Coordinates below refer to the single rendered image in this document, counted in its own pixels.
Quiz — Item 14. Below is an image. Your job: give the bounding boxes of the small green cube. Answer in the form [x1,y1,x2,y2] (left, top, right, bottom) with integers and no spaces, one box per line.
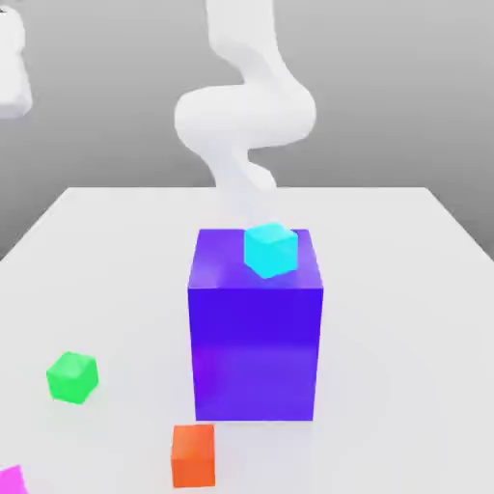
[45,350,100,406]

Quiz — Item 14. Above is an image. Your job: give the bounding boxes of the small cyan cube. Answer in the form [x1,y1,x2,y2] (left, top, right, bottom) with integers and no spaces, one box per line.
[243,222,299,280]

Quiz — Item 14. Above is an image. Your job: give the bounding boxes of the small magenta cube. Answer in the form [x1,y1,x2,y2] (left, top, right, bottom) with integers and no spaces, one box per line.
[0,464,28,494]

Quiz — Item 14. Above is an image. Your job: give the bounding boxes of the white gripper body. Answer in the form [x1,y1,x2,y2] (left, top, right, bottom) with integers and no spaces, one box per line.
[0,50,33,120]

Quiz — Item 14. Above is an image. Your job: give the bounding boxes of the small orange cube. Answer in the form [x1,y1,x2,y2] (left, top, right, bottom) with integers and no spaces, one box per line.
[171,424,216,489]

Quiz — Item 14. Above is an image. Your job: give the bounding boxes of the large purple box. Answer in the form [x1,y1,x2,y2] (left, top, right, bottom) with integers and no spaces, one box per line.
[187,228,324,423]

